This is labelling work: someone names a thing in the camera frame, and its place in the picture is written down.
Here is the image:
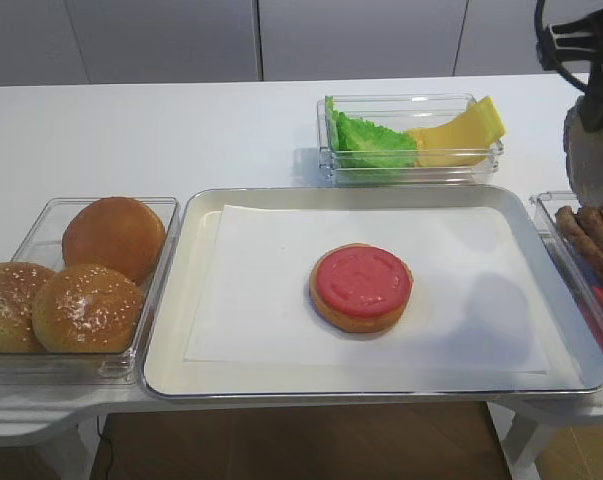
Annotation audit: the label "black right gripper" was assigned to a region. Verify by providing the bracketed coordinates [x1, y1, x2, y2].
[536, 1, 603, 131]

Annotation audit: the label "brown meat patty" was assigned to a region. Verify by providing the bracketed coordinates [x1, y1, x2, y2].
[563, 96, 603, 208]

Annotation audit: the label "clear lettuce cheese container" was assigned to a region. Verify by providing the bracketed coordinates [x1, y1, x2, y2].
[317, 94, 504, 186]

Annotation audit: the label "green lettuce leaf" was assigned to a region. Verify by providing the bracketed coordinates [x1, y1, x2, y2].
[325, 96, 417, 169]

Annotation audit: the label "yellow cheese slices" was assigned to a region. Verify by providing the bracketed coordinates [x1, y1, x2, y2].
[406, 96, 505, 168]

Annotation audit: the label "silver metal tray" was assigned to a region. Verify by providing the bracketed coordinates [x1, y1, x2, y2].
[143, 185, 603, 404]

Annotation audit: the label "clear right patty container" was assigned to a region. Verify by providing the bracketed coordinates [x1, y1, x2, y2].
[530, 191, 603, 349]

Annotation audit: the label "white paper sheet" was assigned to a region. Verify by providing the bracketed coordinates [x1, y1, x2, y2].
[186, 206, 549, 373]

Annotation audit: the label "red tomato slice on bun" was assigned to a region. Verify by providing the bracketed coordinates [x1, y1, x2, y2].
[315, 245, 413, 318]

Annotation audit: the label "bottom bun half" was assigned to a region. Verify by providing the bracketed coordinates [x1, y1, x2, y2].
[309, 243, 410, 334]

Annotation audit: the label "plain brown bun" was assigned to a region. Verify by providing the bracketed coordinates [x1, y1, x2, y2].
[62, 197, 166, 285]

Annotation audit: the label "right sesame bun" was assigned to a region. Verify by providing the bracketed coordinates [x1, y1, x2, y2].
[32, 264, 145, 353]

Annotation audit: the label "sesame bun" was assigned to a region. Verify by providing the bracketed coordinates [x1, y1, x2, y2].
[0, 262, 55, 353]
[32, 264, 145, 353]

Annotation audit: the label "clear left bun container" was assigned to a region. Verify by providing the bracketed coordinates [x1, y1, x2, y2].
[0, 197, 179, 384]

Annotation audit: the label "left sesame bun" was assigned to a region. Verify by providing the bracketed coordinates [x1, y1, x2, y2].
[0, 262, 55, 353]

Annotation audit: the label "black cable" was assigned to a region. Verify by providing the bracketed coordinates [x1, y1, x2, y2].
[533, 0, 588, 94]

